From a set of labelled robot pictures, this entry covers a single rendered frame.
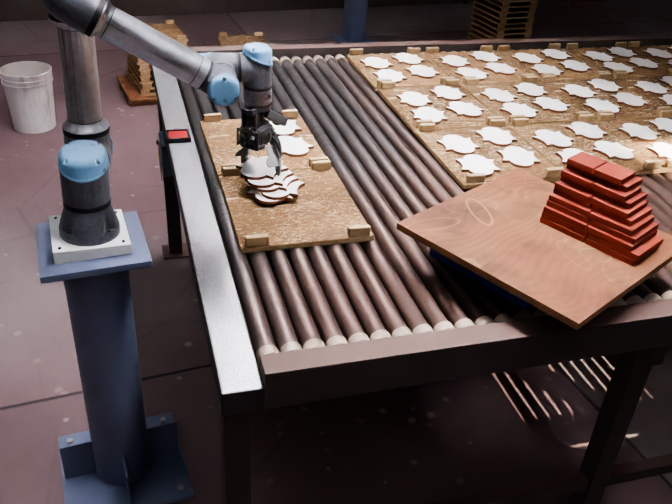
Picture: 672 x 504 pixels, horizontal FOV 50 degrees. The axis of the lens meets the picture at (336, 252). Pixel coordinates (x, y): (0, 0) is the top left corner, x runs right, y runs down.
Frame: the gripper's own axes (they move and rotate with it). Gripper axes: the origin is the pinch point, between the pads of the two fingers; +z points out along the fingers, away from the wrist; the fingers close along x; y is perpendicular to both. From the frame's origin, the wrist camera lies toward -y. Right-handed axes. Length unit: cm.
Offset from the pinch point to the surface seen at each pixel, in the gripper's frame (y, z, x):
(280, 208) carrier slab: 8.2, 5.7, 11.8
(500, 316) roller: 18, 7, 79
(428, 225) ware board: 10, -5, 55
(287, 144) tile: -26.3, 4.6, -8.5
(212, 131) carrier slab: -21.9, 5.6, -35.1
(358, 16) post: -425, 75, -192
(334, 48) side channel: -125, 5, -48
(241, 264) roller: 34.6, 7.3, 17.9
